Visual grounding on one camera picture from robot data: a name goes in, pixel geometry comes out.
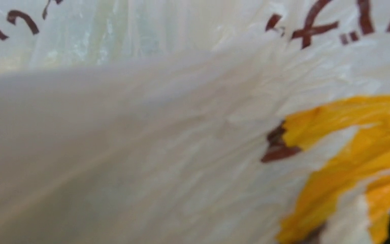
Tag orange plastic bag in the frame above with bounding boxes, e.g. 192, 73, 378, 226
0, 1, 390, 243

